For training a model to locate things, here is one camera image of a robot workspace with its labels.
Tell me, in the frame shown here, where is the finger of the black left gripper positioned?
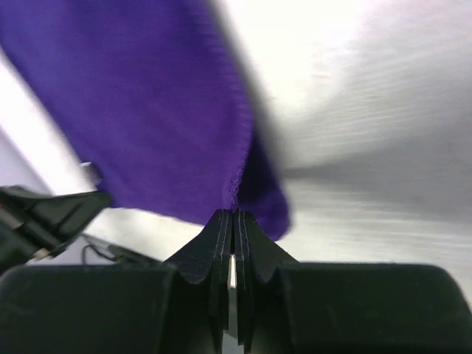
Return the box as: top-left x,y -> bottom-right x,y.
1,186 -> 111,266

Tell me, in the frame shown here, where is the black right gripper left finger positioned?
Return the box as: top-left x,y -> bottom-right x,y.
1,210 -> 232,353

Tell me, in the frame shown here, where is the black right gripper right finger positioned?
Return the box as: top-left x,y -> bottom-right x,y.
233,211 -> 471,353

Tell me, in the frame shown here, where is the purple cloth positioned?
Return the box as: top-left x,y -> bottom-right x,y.
1,1 -> 289,240

